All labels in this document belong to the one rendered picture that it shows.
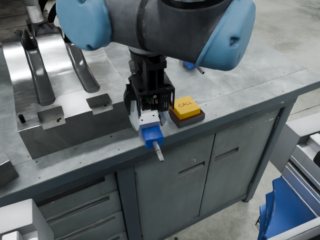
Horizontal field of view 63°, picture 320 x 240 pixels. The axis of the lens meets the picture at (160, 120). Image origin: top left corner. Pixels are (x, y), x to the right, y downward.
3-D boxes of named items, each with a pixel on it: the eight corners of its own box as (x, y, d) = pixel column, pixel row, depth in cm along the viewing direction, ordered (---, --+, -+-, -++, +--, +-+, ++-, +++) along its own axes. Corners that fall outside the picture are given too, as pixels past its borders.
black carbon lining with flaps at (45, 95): (105, 96, 65) (99, 63, 58) (37, 115, 59) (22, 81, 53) (73, 41, 88) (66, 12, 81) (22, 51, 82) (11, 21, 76)
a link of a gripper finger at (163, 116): (167, 139, 59) (157, 110, 52) (159, 122, 63) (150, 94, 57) (179, 134, 59) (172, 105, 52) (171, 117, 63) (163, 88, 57)
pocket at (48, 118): (69, 130, 58) (65, 117, 56) (45, 137, 56) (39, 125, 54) (65, 117, 61) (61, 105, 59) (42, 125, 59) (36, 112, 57)
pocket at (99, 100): (115, 115, 62) (113, 103, 59) (93, 122, 60) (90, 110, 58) (109, 105, 65) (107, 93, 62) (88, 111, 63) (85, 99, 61)
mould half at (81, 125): (138, 124, 67) (135, 80, 58) (32, 160, 59) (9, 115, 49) (87, 45, 100) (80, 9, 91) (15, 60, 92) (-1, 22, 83)
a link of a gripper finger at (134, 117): (129, 145, 56) (136, 112, 51) (124, 127, 61) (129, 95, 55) (142, 144, 58) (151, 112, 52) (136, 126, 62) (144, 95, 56)
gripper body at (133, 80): (137, 119, 50) (134, 64, 42) (128, 94, 56) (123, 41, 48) (175, 112, 52) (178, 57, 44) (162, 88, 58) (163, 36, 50)
